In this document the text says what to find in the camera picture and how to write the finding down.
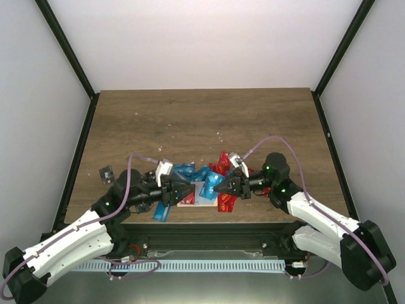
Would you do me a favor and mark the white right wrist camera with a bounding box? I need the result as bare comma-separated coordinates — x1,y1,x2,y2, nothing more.
228,152,249,178

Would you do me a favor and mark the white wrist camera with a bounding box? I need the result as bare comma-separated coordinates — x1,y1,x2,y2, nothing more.
228,152,249,178
155,159,173,187

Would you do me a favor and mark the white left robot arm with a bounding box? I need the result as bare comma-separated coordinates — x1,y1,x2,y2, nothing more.
1,169,195,303

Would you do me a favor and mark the black frame post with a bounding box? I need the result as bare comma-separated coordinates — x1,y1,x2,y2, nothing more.
313,0,375,97
34,0,96,99

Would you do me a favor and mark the lone black VIP card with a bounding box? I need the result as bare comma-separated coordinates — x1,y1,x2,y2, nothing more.
99,165,115,186

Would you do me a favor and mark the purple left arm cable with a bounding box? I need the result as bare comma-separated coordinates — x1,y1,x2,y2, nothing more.
0,153,162,300

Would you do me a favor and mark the black frame post right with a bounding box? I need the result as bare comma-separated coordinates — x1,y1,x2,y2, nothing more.
313,0,375,97

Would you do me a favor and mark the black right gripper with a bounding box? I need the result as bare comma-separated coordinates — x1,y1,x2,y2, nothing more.
214,170,275,200

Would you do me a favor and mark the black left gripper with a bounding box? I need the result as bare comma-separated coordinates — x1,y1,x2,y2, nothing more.
127,176,196,208

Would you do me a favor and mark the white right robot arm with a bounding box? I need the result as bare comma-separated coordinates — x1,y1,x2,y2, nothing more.
215,153,396,291

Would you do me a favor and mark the blue vip card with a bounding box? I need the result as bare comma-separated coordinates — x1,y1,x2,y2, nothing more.
199,172,225,201
173,163,195,181
192,165,211,182

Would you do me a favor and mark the black frame post left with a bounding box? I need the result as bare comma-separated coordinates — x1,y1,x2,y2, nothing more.
34,0,96,99

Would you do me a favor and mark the red VIP card top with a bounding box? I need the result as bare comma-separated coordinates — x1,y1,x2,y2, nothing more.
218,151,231,167

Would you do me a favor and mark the red card by holder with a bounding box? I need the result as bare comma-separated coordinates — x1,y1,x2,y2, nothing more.
218,193,237,213

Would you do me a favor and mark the light blue slotted cable duct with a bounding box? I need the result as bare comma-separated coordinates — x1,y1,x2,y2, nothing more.
71,259,285,272

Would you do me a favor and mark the blue striped card front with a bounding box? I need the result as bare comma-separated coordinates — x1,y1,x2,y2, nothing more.
153,201,171,222

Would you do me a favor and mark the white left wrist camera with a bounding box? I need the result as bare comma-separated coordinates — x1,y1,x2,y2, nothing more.
155,159,173,187

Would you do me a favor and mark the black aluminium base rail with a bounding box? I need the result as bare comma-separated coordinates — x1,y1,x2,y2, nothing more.
105,221,308,260

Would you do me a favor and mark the red vip card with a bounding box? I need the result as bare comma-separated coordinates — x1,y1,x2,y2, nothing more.
218,151,231,167
181,193,195,205

